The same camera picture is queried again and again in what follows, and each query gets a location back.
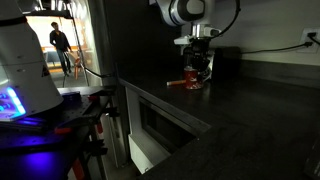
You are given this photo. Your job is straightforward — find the white wall outlet with plugs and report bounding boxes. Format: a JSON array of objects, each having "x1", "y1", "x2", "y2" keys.
[{"x1": 298, "y1": 27, "x2": 320, "y2": 55}]

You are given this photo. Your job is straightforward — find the black light stand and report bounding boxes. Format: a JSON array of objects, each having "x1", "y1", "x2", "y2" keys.
[{"x1": 60, "y1": 0, "x2": 92, "y2": 88}]

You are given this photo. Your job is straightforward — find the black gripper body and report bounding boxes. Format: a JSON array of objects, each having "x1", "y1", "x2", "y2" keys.
[{"x1": 182, "y1": 36, "x2": 215, "y2": 67}]

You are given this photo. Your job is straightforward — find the black toaster power cable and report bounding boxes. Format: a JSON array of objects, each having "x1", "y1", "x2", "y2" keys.
[{"x1": 240, "y1": 41, "x2": 314, "y2": 55}]

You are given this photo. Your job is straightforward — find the white lower cabinet drawers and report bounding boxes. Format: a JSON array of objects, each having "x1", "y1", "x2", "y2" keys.
[{"x1": 123, "y1": 85, "x2": 205, "y2": 175}]

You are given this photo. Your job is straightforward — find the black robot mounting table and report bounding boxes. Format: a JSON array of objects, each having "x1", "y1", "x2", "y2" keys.
[{"x1": 0, "y1": 85, "x2": 120, "y2": 180}]

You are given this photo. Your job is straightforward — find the orange chair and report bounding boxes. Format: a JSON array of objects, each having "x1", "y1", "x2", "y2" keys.
[{"x1": 73, "y1": 57, "x2": 85, "y2": 81}]

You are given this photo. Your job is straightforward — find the black plug with cable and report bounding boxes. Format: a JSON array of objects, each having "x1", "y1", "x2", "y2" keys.
[{"x1": 306, "y1": 31, "x2": 320, "y2": 47}]

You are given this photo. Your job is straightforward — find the red mug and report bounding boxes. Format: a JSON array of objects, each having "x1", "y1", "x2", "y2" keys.
[{"x1": 183, "y1": 65, "x2": 204, "y2": 91}]

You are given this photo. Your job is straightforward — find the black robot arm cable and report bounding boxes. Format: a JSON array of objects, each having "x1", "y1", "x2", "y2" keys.
[{"x1": 210, "y1": 0, "x2": 242, "y2": 38}]

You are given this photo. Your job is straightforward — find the person in dark clothes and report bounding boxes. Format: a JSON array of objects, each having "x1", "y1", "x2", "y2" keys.
[{"x1": 49, "y1": 21, "x2": 73, "y2": 78}]

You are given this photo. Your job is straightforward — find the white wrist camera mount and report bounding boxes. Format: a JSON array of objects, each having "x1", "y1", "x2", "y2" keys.
[{"x1": 173, "y1": 34, "x2": 197, "y2": 56}]

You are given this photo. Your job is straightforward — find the orange sharpie marker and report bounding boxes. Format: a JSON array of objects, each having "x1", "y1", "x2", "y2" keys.
[{"x1": 166, "y1": 79, "x2": 187, "y2": 87}]

